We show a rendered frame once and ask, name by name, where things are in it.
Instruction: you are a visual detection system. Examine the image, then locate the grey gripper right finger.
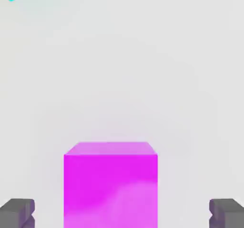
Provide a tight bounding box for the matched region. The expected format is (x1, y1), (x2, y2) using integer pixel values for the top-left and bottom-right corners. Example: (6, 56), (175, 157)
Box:
(209, 198), (244, 228)

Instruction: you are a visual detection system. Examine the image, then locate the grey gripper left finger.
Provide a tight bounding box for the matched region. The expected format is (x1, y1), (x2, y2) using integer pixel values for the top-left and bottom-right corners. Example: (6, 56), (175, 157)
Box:
(0, 198), (36, 228)

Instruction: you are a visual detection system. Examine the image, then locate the small magenta cube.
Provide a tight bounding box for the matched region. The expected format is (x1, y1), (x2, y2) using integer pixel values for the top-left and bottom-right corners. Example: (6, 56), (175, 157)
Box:
(63, 141), (158, 228)

